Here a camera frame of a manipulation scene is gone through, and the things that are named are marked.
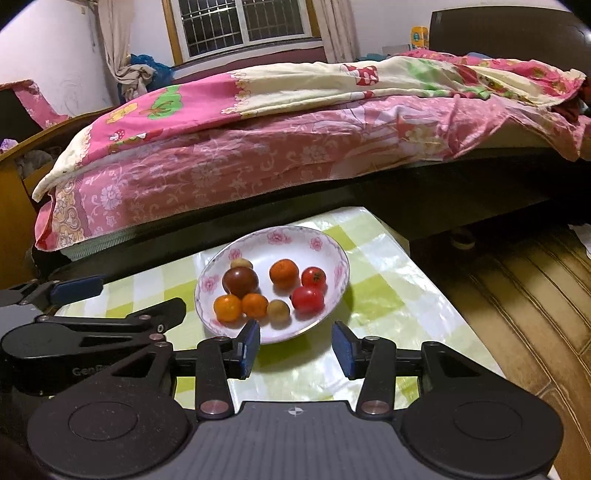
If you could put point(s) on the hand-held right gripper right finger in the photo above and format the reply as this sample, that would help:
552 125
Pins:
344 349

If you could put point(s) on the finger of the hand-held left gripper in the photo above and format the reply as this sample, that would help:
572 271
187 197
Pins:
76 286
157 314

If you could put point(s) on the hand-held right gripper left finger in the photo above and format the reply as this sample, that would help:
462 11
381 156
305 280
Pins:
251 345

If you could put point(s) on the small orange mandarin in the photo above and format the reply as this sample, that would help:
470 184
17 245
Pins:
254 305
284 272
228 308

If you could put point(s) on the brown longan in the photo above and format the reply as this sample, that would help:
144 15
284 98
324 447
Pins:
241 263
279 311

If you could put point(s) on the large red tomato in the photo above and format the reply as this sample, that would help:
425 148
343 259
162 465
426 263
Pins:
308 299

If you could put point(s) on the dark purple tomato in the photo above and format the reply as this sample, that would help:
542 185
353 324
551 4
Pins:
240 281

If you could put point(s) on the small red tomato with stem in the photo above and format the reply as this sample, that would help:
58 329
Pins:
314 278

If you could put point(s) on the white floral rim plate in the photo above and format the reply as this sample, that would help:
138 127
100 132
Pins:
277 248

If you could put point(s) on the green white checked tablecloth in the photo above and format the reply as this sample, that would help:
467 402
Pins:
378 286

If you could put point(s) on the bed with pink quilt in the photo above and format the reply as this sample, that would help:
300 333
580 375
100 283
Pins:
184 230

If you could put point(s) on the pink floral bedsheet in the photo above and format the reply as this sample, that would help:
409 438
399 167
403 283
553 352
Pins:
207 161

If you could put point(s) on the light slipper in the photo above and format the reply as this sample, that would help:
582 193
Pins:
462 239

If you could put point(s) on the pink patterned cloth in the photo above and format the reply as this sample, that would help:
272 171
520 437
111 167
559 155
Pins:
39 104

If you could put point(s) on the blue cloth pile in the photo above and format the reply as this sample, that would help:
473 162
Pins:
150 64

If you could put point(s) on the cream tied curtain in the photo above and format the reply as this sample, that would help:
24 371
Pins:
120 41

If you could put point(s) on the pink cartoon print quilt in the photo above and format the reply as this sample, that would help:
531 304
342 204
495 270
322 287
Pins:
300 83

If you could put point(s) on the window with metal grille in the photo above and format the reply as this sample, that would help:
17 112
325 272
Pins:
240 23

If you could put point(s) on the yellow box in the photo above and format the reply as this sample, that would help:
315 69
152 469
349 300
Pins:
420 38

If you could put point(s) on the cream hanging curtain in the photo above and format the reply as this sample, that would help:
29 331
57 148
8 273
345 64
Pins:
339 27

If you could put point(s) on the dark brown headboard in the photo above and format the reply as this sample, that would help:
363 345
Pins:
508 27

